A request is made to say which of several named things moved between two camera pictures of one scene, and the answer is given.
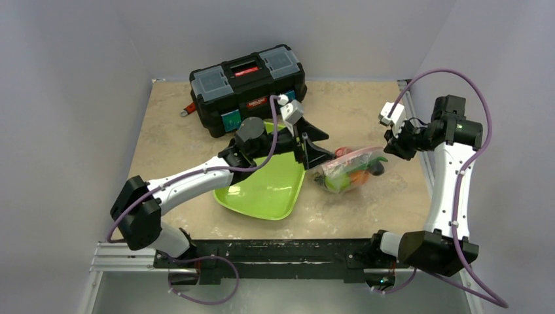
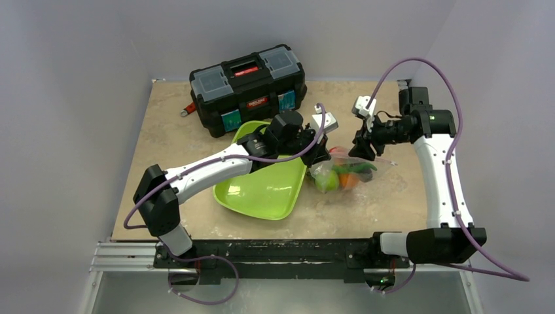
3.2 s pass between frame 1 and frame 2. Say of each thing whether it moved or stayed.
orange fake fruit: moved
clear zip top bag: moved
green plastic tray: stayed
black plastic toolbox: stayed
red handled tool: stayed
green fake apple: moved
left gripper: stayed
